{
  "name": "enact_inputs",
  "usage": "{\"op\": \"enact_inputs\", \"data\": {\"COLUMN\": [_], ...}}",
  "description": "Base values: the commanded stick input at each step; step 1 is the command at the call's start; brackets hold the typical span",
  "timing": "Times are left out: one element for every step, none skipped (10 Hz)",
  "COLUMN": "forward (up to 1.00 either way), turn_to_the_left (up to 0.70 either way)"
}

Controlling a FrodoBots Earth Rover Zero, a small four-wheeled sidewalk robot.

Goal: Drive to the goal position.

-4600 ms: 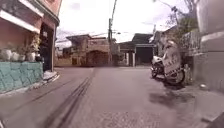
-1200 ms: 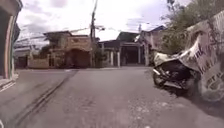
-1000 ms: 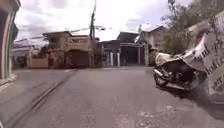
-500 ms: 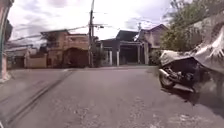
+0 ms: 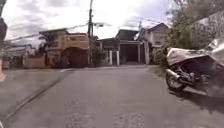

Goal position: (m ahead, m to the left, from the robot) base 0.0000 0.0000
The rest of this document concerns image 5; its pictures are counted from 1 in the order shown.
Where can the house with carport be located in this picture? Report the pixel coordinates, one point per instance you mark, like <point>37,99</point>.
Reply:
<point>125,48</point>

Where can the grey asphalt road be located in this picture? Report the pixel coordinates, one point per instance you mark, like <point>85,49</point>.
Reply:
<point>110,96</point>

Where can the utility pole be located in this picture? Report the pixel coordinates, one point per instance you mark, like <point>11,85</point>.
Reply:
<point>89,36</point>

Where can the yellow house with arched gate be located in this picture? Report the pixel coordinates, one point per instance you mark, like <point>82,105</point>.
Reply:
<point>68,50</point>

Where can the house with gabled roof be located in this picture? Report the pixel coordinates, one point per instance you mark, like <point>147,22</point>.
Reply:
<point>155,35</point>

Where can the green bush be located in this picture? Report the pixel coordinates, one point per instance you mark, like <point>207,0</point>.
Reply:
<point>186,30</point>

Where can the covered motorcycle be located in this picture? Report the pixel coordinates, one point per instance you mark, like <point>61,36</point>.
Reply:
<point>196,68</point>

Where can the concrete side pavement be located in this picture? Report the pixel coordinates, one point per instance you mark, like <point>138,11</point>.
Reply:
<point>23,86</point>

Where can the low houses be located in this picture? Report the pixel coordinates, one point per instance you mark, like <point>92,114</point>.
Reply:
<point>16,55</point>

